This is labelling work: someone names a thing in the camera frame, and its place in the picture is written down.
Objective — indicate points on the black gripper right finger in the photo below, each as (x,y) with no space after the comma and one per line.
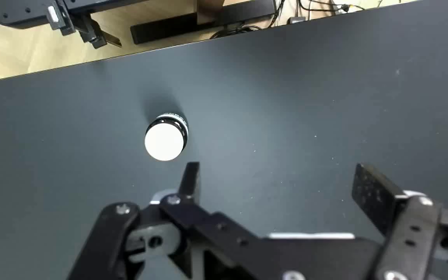
(404,234)

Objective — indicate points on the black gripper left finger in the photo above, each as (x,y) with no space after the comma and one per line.
(210,226)

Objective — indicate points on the small green bottle dark cap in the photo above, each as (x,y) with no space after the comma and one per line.
(164,141)

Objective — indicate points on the black aluminium frame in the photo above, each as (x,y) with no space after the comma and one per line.
(202,24)

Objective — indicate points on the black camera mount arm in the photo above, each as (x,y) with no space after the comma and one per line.
(88,26)

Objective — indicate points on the black stereo camera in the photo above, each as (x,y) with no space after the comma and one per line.
(15,12)

